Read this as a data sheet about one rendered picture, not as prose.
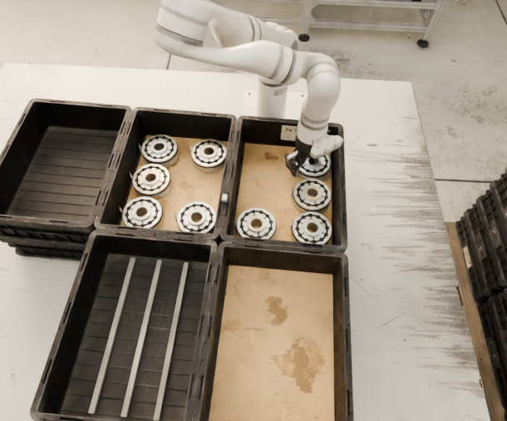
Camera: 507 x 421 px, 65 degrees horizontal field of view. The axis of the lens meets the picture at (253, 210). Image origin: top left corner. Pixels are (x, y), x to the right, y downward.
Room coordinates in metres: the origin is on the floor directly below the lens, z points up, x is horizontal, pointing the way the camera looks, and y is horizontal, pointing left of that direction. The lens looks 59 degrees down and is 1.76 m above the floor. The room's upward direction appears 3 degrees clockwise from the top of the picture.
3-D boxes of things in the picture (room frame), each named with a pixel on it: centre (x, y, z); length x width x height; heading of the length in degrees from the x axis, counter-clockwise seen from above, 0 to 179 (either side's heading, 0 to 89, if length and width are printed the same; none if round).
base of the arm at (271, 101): (0.96, -0.04, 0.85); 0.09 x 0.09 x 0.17; 11
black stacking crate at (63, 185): (0.64, 0.52, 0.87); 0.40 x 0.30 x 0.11; 177
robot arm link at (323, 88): (0.68, -0.14, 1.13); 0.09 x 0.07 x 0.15; 3
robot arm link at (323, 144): (0.68, -0.15, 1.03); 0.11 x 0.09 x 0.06; 35
